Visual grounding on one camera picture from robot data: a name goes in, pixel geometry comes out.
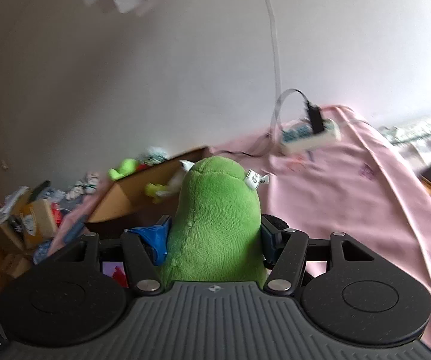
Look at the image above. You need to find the yellow-green soft toy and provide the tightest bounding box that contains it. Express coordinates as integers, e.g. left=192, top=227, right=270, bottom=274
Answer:
left=145, top=182, right=171, bottom=203

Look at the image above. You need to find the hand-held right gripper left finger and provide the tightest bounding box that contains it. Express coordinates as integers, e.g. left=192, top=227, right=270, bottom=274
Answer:
left=49, top=215, right=173, bottom=295

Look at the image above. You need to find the black oblong object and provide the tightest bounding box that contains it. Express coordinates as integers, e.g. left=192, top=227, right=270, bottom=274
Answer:
left=30, top=180, right=51, bottom=199

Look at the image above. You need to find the patterned white cloth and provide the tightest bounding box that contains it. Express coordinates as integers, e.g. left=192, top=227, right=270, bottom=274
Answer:
left=378, top=114, right=431, bottom=151

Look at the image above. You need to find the lime plush toy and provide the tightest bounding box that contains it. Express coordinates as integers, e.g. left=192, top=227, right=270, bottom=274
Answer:
left=108, top=158, right=139, bottom=180

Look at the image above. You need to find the brown cardboard carton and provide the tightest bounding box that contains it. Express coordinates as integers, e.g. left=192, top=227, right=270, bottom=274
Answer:
left=0, top=225, right=32, bottom=278

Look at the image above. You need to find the green plush toy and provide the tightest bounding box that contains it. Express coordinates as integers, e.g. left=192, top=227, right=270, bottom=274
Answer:
left=161, top=156, right=272, bottom=284

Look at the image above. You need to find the pink printed bedsheet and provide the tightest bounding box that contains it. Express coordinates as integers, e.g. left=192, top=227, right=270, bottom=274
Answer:
left=47, top=105, right=431, bottom=357

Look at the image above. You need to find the brown paper bag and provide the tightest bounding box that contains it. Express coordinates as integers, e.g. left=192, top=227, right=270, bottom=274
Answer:
left=21, top=199, right=57, bottom=246

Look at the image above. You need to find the white striped cloth bundle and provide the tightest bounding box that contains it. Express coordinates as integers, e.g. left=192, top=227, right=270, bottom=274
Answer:
left=67, top=172, right=100, bottom=199

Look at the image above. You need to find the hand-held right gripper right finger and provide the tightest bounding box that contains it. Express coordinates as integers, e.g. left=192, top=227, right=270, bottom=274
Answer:
left=260, top=214, right=376, bottom=295

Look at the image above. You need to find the black charger cable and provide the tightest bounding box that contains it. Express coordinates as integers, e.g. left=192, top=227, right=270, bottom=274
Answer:
left=215, top=88, right=314, bottom=158

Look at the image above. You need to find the brown cardboard box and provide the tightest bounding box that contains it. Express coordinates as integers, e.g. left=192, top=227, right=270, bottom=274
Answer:
left=86, top=146, right=210, bottom=239

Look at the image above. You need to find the blue patterned packet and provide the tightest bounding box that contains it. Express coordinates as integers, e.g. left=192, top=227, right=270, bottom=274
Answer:
left=34, top=240, right=53, bottom=265

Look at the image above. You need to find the stack of papers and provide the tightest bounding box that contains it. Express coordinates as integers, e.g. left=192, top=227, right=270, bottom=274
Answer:
left=0, top=185, right=31, bottom=226

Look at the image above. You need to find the white power strip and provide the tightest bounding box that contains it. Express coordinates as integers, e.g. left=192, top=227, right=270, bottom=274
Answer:
left=279, top=118, right=341, bottom=155

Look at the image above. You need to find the black charger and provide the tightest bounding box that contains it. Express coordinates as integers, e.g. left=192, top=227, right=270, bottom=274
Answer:
left=305, top=99, right=325, bottom=136

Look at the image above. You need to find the blue glasses case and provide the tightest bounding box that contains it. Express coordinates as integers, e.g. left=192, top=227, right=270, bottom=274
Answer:
left=64, top=214, right=89, bottom=242

